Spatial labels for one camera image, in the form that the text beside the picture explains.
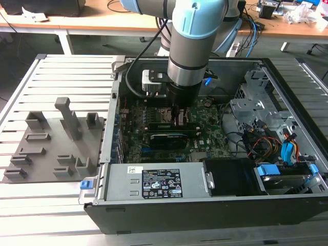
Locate black graphics card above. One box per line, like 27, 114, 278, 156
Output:
150, 132, 190, 150

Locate RAM stick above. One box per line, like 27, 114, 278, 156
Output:
148, 122, 200, 132

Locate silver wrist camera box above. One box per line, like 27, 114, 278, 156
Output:
142, 69, 168, 98

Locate black open PC case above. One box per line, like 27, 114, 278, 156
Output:
83, 57, 328, 235

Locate white power strip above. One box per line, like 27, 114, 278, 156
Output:
225, 42, 240, 57

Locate black fan shroud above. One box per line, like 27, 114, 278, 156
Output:
201, 158, 262, 197

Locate small black box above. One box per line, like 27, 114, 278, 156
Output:
258, 4, 277, 19

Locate white paper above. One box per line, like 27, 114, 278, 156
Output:
22, 6, 49, 23

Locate green motherboard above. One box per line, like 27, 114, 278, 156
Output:
119, 96, 233, 163

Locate metal drive cage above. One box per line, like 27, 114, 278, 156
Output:
229, 69, 305, 144

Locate grey parts rack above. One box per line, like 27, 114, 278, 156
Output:
1, 97, 106, 185

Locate CPU socket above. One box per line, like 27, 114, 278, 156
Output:
157, 106, 193, 124

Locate wooden desk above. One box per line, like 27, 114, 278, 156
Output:
0, 0, 328, 56

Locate grey power supply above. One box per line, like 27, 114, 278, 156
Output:
104, 161, 215, 203

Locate blue flat wire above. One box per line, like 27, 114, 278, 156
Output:
280, 142, 299, 167

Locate orange and yellow wire bundle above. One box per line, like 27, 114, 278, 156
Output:
252, 137, 281, 161

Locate CPU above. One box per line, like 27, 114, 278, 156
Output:
178, 109, 192, 124

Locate clear plastic bags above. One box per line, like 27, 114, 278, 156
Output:
283, 2, 328, 29

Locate black bag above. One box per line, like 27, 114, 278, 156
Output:
4, 0, 87, 16

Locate black camera cable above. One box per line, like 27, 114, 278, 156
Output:
125, 17, 175, 98

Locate hard disk in blue carrier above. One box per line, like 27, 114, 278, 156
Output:
255, 163, 320, 197

